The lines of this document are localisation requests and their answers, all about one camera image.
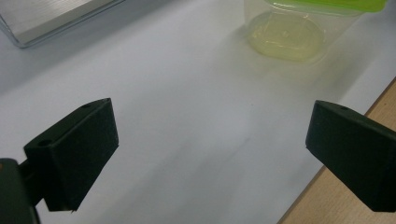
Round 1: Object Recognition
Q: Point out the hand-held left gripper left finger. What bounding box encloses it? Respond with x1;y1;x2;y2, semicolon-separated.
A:
23;97;120;213

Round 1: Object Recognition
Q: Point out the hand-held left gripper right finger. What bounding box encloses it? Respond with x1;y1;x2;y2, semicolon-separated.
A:
304;99;396;214

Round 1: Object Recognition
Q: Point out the round green plastic bowl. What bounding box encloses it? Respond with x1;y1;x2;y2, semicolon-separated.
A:
243;0;389;64

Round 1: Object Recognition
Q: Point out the white wire two-tier rack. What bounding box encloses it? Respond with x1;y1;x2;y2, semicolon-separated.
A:
0;0;126;49

